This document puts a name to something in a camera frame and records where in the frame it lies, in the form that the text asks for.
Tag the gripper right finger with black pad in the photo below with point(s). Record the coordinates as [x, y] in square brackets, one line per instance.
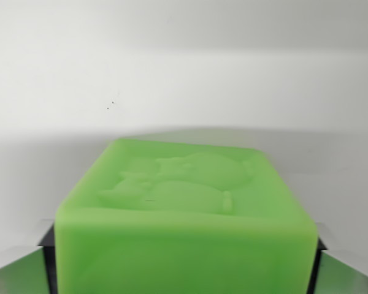
[346, 269]

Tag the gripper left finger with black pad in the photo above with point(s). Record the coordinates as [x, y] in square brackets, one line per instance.
[27, 263]

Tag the green embossed cube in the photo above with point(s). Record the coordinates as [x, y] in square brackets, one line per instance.
[184, 220]

